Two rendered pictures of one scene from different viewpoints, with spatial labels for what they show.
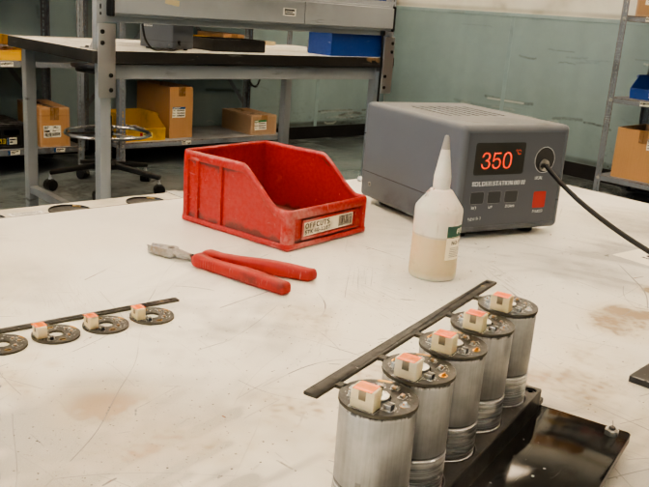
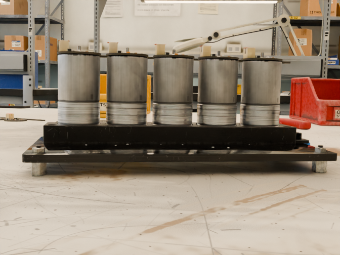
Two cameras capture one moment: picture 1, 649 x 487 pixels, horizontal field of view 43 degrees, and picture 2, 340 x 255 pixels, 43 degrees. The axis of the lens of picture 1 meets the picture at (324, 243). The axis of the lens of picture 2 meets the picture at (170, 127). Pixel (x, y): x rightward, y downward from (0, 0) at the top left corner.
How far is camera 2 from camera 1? 0.30 m
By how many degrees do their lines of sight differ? 49
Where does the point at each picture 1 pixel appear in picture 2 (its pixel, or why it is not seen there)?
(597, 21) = not seen: outside the picture
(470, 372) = (165, 65)
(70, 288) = not seen: hidden behind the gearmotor
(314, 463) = not seen: hidden behind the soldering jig
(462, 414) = (163, 92)
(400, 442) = (69, 68)
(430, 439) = (116, 88)
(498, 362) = (213, 76)
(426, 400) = (112, 63)
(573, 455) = (263, 149)
